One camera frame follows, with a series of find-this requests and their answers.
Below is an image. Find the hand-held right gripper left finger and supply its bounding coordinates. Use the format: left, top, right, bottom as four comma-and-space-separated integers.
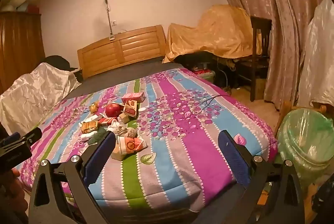
28, 131, 116, 224

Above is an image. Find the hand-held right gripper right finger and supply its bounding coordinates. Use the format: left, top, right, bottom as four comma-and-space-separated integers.
218, 130, 306, 224

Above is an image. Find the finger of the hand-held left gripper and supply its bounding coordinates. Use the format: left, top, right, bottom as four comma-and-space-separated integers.
0, 133, 20, 148
16, 127, 43, 146

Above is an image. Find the dark green cloth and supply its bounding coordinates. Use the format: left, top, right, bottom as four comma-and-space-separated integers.
87, 127, 107, 145

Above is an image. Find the orange white paper bag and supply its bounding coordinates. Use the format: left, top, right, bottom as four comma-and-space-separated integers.
111, 135, 147, 161

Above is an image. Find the bread packet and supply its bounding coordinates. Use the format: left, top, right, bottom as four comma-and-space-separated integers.
81, 121, 100, 134

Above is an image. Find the red pack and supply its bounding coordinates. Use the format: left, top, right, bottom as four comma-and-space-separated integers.
99, 117, 118, 127

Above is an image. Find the white box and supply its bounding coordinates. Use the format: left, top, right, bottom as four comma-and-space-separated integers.
79, 114, 103, 125

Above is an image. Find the red white carton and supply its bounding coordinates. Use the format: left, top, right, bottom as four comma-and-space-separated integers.
123, 99, 139, 118

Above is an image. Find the pink box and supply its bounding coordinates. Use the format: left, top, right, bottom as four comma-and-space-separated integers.
121, 92, 145, 104

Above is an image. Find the trash bin with green bag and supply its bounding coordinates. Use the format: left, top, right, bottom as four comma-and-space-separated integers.
277, 107, 334, 188

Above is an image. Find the red apple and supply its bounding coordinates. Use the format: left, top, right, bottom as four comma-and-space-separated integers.
105, 103, 121, 117

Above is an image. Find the striped floral blanket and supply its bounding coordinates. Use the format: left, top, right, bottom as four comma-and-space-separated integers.
16, 69, 278, 214

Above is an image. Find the light wooden chair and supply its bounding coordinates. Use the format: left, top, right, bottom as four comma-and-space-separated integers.
277, 101, 328, 224

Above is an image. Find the cardboard box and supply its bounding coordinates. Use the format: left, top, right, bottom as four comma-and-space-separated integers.
254, 78, 269, 101

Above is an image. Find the black clothing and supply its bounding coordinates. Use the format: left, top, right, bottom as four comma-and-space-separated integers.
42, 55, 84, 81

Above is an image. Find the grey bed sheet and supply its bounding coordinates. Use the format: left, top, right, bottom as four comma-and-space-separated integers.
63, 61, 184, 102

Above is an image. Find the green bucket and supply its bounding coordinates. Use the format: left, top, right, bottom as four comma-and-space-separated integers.
194, 68, 217, 84

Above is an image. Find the wooden wardrobe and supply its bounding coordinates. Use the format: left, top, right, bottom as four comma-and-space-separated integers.
0, 11, 46, 94

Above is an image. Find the black plastic bag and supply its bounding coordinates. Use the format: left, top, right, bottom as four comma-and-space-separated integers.
312, 182, 334, 214

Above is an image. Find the wooden headboard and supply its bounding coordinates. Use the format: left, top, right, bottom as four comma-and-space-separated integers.
77, 25, 167, 80

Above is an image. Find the yellow cloth covered furniture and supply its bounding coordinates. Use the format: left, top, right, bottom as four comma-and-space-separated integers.
162, 4, 263, 63

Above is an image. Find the dark wooden chair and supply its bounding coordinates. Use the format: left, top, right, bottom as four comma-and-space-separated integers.
236, 16, 273, 102

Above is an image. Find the white bundle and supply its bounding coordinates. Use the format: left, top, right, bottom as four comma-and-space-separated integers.
1, 0, 28, 12

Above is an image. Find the metal stand pole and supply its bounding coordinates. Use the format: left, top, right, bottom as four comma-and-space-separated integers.
90, 0, 116, 42

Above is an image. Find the patterned curtain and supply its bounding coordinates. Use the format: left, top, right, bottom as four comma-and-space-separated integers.
206, 0, 329, 110

